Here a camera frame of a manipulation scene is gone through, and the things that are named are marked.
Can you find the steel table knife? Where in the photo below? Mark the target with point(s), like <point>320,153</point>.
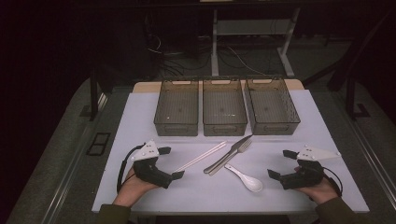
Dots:
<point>240,143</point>

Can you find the person's right hand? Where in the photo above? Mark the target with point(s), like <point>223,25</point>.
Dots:
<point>320,191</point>

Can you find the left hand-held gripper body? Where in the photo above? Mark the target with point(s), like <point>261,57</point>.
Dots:
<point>152,174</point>

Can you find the black metal stand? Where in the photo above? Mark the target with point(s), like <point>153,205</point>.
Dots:
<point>351,96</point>

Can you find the white metal desk frame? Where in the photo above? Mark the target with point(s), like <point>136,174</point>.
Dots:
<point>214,46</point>

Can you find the steel fork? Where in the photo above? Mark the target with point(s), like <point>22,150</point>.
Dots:
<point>244,146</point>

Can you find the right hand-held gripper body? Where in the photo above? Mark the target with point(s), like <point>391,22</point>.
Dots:
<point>305,175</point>

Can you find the white chopstick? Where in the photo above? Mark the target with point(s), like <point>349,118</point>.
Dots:
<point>199,156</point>
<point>202,157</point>

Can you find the person's left hand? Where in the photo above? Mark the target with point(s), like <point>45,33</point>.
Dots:
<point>132,188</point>

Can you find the white ceramic soup spoon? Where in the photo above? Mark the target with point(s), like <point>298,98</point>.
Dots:
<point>253,185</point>

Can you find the smoky transparent plastic bin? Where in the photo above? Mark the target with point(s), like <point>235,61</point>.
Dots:
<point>224,107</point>
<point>177,107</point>
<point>271,105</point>

